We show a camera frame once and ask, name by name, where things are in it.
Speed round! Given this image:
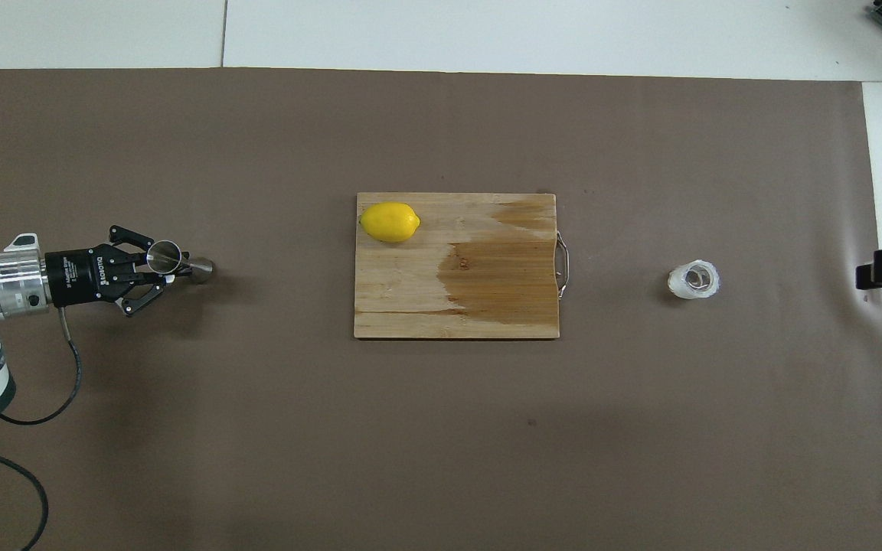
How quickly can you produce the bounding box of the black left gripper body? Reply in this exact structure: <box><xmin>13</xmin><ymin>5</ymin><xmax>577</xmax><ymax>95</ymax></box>
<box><xmin>44</xmin><ymin>245</ymin><xmax>122</xmax><ymax>308</ymax></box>

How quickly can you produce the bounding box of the steel double jigger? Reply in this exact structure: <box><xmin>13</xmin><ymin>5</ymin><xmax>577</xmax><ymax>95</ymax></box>
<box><xmin>146</xmin><ymin>240</ymin><xmax>217</xmax><ymax>286</ymax></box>

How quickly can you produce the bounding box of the clear frosted plastic cup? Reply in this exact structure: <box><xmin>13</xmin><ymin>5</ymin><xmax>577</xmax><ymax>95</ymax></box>
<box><xmin>667</xmin><ymin>259</ymin><xmax>721</xmax><ymax>300</ymax></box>

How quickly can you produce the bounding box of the brown paper table mat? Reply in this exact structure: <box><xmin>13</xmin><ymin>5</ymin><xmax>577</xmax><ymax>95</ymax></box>
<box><xmin>0</xmin><ymin>67</ymin><xmax>882</xmax><ymax>551</ymax></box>

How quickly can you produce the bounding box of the yellow lemon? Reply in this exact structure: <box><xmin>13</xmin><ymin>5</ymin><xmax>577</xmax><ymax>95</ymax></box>
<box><xmin>359</xmin><ymin>201</ymin><xmax>421</xmax><ymax>244</ymax></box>

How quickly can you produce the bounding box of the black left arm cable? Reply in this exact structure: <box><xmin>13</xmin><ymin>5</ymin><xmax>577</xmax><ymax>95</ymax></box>
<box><xmin>0</xmin><ymin>306</ymin><xmax>83</xmax><ymax>551</ymax></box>

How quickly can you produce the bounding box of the wooden cutting board with handle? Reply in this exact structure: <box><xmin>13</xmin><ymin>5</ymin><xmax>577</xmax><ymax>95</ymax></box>
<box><xmin>354</xmin><ymin>191</ymin><xmax>570</xmax><ymax>340</ymax></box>

